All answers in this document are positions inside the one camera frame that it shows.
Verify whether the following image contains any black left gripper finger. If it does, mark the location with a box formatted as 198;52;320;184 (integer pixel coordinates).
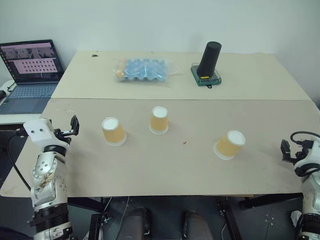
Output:
70;114;81;131
61;128;80;137

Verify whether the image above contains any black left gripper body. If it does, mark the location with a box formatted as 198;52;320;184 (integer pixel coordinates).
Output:
51;127;73;146

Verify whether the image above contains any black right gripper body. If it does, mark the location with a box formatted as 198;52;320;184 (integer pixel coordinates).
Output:
294;139;315;163

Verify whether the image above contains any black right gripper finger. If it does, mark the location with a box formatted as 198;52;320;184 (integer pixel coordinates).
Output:
281;152;301;163
280;139;292;154

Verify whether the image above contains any orange paper cup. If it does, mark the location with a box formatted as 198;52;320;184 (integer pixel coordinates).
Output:
100;116;127;147
212;129;247;161
148;105;170;136

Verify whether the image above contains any open grey laptop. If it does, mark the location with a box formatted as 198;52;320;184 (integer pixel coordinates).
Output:
0;39;65;116

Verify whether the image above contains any green flat box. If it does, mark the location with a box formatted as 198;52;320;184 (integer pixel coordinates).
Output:
190;62;223;88

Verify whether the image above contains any blue egg tray in bag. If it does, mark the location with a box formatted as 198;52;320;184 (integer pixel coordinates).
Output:
113;57;185;85

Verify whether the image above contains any dark rounded shape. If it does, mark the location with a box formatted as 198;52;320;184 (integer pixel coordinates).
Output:
183;210;214;240
119;208;154;240

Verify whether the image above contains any black cylinder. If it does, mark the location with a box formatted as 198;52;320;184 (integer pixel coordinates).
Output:
196;41;223;81

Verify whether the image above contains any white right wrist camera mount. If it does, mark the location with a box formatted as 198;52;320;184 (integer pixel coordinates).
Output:
293;138;320;177

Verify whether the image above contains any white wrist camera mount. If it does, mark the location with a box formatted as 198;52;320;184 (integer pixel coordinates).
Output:
293;138;320;177
23;118;71;152

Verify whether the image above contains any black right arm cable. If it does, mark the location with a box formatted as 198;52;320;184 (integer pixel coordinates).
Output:
289;130;320;146

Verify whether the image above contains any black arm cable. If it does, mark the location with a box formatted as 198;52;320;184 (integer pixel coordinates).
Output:
6;129;33;193
289;130;320;146

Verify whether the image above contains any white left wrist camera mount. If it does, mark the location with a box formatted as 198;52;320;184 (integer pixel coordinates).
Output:
23;118;71;152

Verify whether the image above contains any black table frame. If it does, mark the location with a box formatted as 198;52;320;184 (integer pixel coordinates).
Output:
216;192;305;240

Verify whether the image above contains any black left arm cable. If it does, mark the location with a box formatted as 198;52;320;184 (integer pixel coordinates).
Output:
6;129;33;193

